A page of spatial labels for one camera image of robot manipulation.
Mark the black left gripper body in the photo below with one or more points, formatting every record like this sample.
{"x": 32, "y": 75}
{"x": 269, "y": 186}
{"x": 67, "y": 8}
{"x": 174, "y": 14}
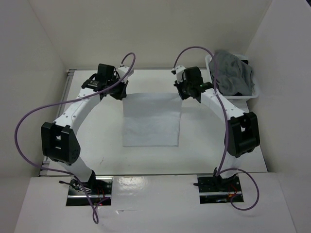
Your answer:
{"x": 117, "y": 91}

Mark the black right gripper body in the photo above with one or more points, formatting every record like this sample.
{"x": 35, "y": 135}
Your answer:
{"x": 183, "y": 88}

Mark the white skirt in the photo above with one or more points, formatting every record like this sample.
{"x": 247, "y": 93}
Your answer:
{"x": 151, "y": 120}

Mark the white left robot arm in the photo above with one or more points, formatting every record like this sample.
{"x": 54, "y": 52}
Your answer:
{"x": 59, "y": 141}

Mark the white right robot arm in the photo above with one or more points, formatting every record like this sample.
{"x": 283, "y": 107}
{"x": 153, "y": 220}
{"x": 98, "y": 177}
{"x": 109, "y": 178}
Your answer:
{"x": 241, "y": 128}

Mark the grey skirt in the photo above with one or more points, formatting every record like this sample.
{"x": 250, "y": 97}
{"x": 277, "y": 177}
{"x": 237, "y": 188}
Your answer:
{"x": 230, "y": 75}

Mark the white plastic laundry basket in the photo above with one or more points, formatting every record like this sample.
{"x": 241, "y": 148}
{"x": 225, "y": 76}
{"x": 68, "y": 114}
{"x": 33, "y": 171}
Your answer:
{"x": 243, "y": 94}

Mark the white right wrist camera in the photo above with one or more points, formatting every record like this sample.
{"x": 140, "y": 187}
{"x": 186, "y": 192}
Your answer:
{"x": 178, "y": 72}

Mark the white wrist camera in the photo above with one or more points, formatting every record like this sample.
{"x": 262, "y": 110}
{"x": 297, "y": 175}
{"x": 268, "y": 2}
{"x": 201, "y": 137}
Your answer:
{"x": 178, "y": 72}
{"x": 124, "y": 73}

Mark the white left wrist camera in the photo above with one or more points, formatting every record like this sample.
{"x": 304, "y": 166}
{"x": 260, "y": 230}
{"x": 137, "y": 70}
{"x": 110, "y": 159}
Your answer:
{"x": 124, "y": 73}

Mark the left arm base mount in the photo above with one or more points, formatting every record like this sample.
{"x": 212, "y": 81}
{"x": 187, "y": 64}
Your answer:
{"x": 100, "y": 196}

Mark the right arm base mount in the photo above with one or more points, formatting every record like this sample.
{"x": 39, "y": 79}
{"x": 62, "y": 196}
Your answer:
{"x": 214, "y": 189}

